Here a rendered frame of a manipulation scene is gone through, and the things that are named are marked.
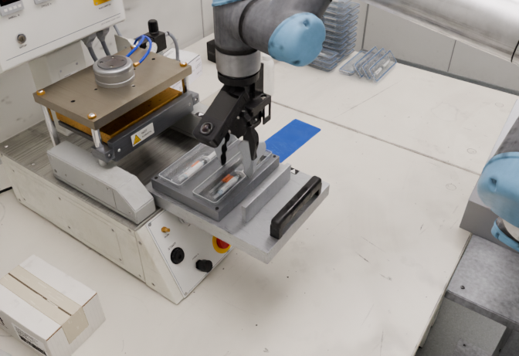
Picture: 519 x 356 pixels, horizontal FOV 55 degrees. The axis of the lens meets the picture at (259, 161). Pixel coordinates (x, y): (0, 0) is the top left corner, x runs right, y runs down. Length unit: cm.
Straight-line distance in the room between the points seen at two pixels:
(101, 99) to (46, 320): 42
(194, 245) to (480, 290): 61
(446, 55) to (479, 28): 275
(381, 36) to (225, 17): 279
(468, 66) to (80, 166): 275
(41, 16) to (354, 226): 82
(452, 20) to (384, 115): 99
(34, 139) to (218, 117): 57
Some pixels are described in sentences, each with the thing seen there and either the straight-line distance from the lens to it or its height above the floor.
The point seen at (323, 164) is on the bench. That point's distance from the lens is 140.
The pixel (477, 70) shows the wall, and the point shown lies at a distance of 340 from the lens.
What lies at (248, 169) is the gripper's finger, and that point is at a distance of 92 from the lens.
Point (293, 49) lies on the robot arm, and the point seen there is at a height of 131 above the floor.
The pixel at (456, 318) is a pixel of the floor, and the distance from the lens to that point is 209.
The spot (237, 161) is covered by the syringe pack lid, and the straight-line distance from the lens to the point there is 98.
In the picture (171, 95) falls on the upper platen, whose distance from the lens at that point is 110.
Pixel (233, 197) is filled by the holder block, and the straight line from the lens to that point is 92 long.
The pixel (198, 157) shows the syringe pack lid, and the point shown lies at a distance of 100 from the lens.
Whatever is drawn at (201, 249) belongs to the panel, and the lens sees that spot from 109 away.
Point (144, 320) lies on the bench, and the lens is 106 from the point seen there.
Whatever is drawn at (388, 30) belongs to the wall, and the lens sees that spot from 349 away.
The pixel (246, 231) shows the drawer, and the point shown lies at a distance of 89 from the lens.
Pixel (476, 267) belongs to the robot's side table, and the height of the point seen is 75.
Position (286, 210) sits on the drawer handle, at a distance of 87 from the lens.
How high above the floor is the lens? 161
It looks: 38 degrees down
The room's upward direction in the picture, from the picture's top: straight up
